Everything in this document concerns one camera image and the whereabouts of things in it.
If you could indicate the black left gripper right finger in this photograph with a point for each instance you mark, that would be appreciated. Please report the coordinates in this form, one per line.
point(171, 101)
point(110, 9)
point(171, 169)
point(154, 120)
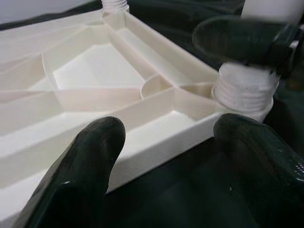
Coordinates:
point(261, 178)

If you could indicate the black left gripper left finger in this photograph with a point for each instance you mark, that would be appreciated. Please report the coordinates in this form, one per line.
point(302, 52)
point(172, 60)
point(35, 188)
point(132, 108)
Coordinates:
point(78, 178)

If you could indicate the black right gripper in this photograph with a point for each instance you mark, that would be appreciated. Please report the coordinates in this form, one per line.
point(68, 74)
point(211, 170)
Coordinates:
point(298, 61)

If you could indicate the white plastic table leg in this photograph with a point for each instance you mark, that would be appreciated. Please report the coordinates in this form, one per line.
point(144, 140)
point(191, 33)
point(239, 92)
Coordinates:
point(242, 95)
point(114, 6)

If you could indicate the white plastic children table top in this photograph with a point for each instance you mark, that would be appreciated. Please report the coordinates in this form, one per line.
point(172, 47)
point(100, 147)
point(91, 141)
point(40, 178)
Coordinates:
point(95, 71)

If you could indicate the black fabric table cover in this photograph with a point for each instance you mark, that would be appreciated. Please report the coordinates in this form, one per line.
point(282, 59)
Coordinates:
point(178, 23)

